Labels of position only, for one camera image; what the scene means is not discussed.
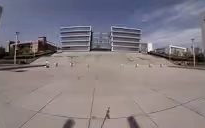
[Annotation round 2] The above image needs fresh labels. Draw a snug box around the pale concrete ramp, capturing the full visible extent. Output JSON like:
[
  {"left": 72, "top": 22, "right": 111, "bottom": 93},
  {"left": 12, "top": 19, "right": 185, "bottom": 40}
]
[{"left": 31, "top": 50, "right": 178, "bottom": 68}]

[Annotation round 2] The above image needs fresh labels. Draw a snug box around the pale concrete paved plaza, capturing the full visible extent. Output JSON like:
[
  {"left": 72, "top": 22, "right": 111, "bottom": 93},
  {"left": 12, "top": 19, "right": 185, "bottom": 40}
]
[{"left": 0, "top": 63, "right": 205, "bottom": 128}]

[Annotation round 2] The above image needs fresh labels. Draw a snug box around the row of bollards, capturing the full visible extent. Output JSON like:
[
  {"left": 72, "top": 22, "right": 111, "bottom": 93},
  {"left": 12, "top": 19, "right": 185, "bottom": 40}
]
[{"left": 44, "top": 59, "right": 165, "bottom": 69}]

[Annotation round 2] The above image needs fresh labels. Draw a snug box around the white striped building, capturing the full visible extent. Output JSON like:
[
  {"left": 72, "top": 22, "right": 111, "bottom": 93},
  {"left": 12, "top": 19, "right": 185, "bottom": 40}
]
[{"left": 59, "top": 25, "right": 143, "bottom": 53}]

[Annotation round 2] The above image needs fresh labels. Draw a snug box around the small white building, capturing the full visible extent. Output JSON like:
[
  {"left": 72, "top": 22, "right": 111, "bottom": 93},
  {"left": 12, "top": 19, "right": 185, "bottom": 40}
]
[{"left": 139, "top": 42, "right": 154, "bottom": 54}]

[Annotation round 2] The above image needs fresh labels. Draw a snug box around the robot's own part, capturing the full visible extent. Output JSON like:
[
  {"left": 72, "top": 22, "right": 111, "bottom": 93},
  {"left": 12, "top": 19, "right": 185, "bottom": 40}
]
[
  {"left": 127, "top": 115, "right": 141, "bottom": 128},
  {"left": 62, "top": 118, "right": 76, "bottom": 128}
]

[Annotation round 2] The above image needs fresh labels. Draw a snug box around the low white building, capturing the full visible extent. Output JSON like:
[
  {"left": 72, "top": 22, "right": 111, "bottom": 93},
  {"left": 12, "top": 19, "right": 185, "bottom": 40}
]
[{"left": 154, "top": 44, "right": 188, "bottom": 56}]

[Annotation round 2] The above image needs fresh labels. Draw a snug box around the brown brick building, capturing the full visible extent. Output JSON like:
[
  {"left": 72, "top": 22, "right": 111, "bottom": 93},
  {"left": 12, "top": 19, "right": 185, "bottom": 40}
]
[{"left": 5, "top": 36, "right": 58, "bottom": 55}]

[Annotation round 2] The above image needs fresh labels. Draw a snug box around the lamp pole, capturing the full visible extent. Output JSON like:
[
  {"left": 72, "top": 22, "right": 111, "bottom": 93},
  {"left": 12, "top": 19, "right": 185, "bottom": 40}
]
[
  {"left": 190, "top": 38, "right": 197, "bottom": 67},
  {"left": 13, "top": 31, "right": 20, "bottom": 65}
]

